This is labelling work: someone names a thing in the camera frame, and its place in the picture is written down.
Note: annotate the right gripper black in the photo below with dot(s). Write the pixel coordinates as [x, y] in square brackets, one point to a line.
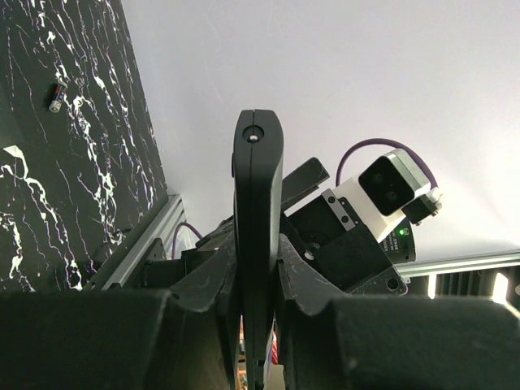
[329, 235]

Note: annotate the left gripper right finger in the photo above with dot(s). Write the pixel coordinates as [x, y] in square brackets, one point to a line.
[328, 339]

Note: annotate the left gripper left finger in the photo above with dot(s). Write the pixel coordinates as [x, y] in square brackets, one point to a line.
[182, 337]

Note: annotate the black remote control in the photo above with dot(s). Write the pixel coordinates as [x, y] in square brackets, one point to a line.
[257, 167]

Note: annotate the black silver battery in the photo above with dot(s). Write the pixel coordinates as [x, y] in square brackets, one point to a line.
[58, 97]

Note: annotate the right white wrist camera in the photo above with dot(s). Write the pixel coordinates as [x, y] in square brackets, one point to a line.
[395, 187]

